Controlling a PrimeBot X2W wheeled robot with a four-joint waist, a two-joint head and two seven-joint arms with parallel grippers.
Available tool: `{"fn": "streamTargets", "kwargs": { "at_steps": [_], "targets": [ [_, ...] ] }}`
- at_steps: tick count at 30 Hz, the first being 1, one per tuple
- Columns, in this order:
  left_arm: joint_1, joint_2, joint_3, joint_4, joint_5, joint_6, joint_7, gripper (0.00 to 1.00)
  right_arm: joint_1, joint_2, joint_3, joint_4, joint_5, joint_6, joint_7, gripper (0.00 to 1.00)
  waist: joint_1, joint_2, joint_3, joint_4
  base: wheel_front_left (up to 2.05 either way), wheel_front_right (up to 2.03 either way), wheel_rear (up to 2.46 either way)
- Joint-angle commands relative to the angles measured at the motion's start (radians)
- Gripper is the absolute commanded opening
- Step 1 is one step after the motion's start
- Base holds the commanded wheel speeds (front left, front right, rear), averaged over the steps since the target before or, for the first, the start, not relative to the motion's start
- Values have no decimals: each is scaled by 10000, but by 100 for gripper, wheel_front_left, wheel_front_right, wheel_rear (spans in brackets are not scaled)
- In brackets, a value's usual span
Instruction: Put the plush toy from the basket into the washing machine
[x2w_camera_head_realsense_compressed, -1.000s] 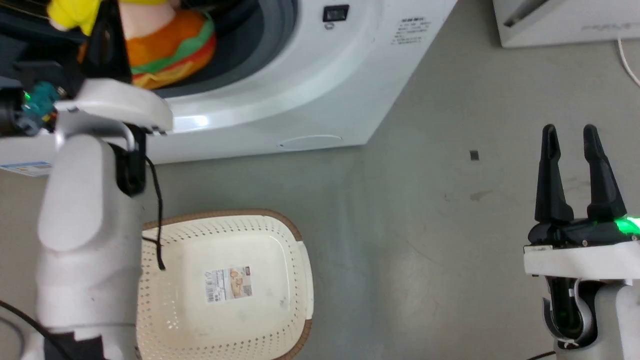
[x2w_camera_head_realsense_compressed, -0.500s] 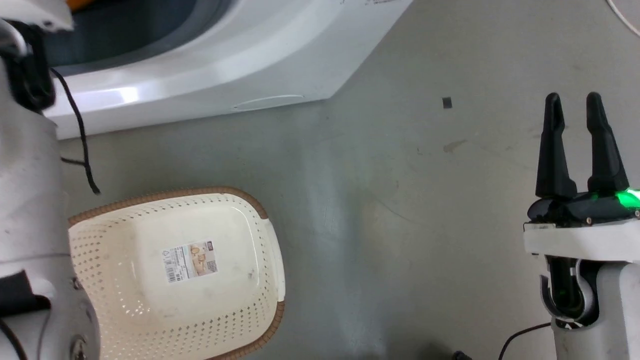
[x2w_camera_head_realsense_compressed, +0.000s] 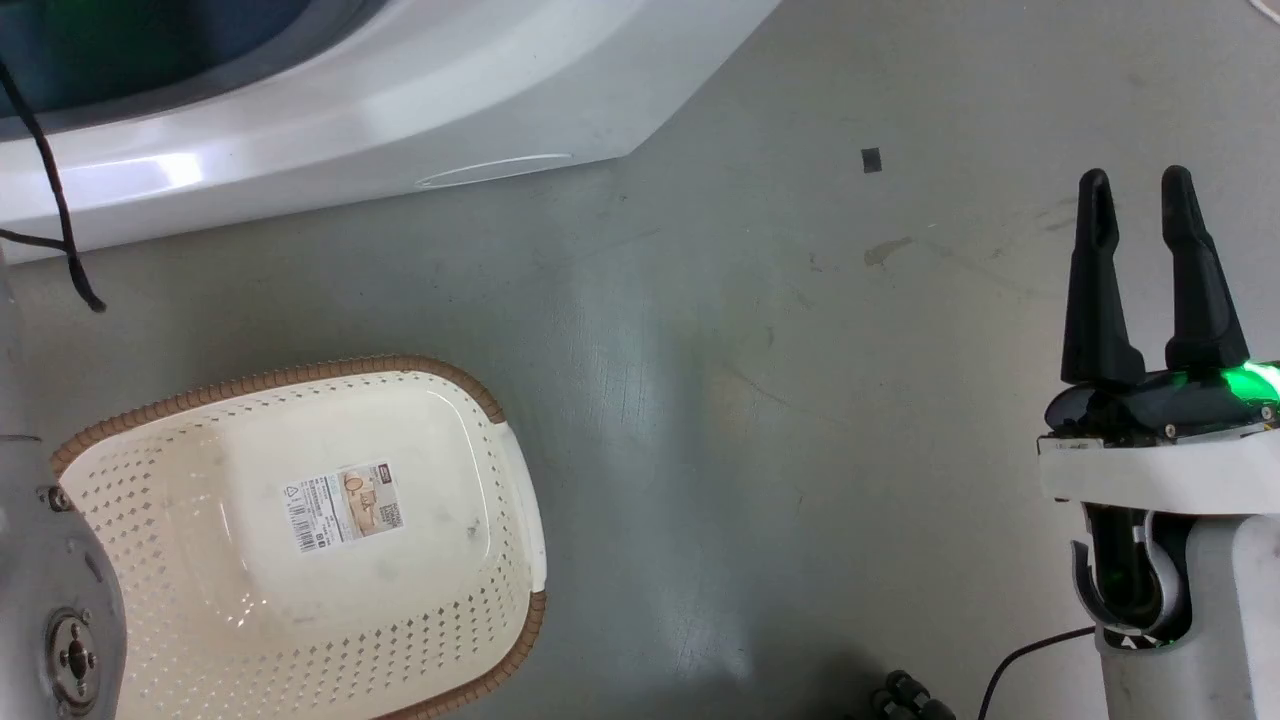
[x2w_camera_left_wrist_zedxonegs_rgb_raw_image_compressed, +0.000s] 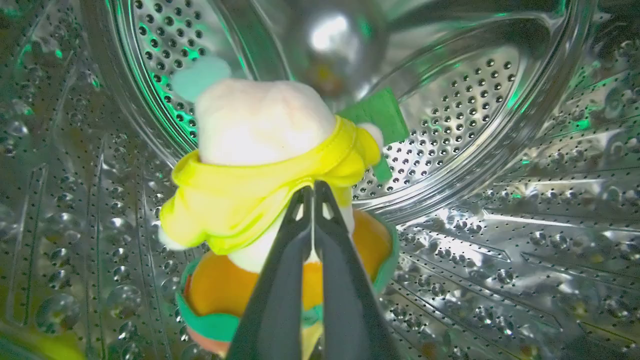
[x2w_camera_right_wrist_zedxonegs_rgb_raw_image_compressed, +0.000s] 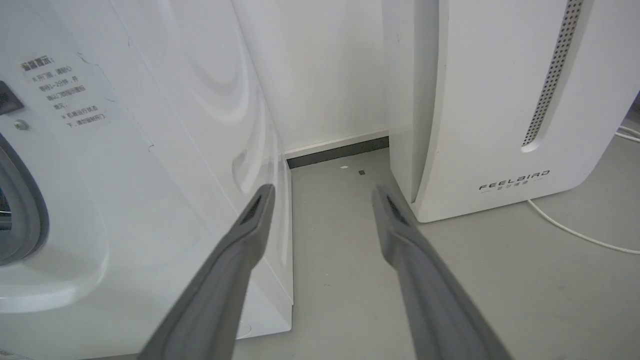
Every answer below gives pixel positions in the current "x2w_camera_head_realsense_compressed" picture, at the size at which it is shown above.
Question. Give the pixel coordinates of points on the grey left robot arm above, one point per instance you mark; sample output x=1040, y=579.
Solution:
x=40, y=580

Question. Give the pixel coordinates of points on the paper label sticker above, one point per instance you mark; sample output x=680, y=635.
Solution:
x=345, y=505

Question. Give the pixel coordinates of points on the small black floor tape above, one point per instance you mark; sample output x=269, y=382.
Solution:
x=871, y=160

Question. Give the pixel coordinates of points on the cream perforated laundry basket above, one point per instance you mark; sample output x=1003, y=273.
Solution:
x=400, y=610

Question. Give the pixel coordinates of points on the white washing machine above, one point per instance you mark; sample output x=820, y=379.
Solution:
x=420, y=90

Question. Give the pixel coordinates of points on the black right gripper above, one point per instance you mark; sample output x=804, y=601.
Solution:
x=1160, y=405

